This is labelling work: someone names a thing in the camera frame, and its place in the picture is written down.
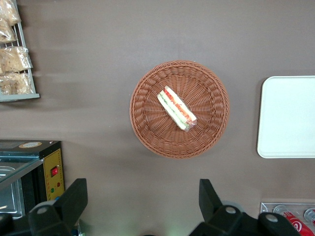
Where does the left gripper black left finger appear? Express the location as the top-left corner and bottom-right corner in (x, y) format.
(28, 178), (89, 236)

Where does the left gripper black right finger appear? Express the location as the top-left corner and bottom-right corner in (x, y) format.
(189, 178), (250, 236)

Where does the triangle sandwich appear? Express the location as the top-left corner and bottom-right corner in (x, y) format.
(157, 85), (198, 134)

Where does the round brown wicker basket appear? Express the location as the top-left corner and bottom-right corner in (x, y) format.
(129, 60), (230, 160)

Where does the cream plastic serving tray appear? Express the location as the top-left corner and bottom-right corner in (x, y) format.
(256, 75), (315, 159)

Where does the clear acrylic bottle rack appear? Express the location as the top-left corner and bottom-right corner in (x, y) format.
(260, 202), (315, 236)

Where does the black food warmer yellow panel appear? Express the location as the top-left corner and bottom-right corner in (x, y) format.
(0, 139), (66, 221)

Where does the steel warmer pan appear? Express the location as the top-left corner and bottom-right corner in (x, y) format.
(0, 166), (26, 219)

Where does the red cola bottle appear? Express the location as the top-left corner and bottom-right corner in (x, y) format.
(282, 210), (315, 235)

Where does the clear bag of crackers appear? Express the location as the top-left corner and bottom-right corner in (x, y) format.
(0, 46), (33, 74)
(0, 72), (34, 95)
(0, 0), (22, 26)
(0, 17), (18, 44)

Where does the grey wire snack rack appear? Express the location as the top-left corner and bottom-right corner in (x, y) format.
(0, 0), (41, 103)

